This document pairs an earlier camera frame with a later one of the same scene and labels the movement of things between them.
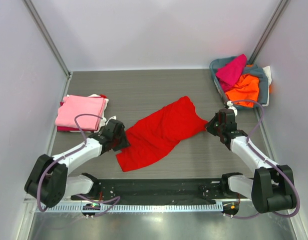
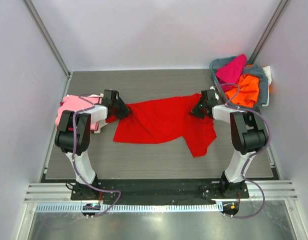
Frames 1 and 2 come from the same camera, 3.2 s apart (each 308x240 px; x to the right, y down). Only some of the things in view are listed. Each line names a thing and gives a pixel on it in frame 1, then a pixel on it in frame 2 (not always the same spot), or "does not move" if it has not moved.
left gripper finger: [115, 147] to [119, 116]
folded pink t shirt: [72, 105] does not move
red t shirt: [158, 138] to [165, 120]
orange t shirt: [247, 87] does not move
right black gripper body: [214, 125] to [201, 107]
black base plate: [161, 189] does not move
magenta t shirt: [229, 74] does not move
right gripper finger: [213, 124] to [199, 109]
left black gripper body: [115, 138] to [114, 105]
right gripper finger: [215, 134] to [200, 115]
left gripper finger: [122, 141] to [123, 110]
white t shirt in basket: [267, 69] does not move
